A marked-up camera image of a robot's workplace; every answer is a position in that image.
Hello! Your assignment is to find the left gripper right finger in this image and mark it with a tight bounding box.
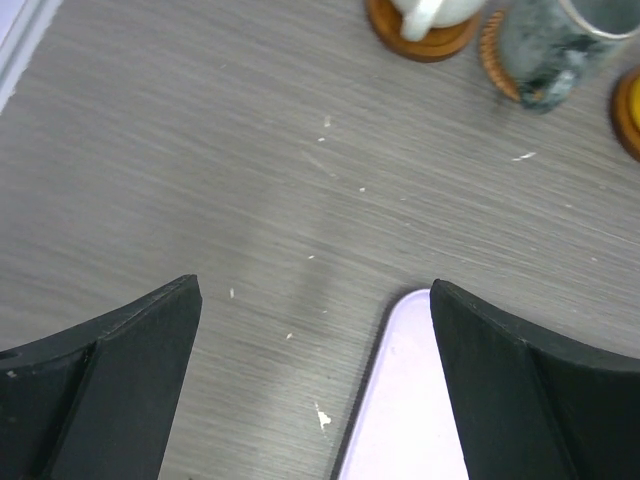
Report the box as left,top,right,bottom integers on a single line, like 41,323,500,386
430,280,639,479

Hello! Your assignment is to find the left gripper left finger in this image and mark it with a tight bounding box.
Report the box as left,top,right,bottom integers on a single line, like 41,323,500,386
1,275,202,479

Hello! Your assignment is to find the lavender plastic tray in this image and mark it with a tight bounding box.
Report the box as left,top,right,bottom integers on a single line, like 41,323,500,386
330,289,469,480

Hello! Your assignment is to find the brown wooden coaster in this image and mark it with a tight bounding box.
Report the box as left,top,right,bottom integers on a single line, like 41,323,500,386
610,66,640,161
364,0,484,63

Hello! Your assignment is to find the yellow glass mug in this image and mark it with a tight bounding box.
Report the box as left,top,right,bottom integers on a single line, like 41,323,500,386
629,77,640,129

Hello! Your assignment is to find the grey ceramic mug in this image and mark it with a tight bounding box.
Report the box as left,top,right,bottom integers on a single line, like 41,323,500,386
497,0,639,113

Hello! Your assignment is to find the woven rattan coaster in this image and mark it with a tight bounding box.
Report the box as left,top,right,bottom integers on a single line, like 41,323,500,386
479,8,521,103

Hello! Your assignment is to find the white ceramic mug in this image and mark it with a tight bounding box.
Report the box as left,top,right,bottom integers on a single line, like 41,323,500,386
391,0,486,42

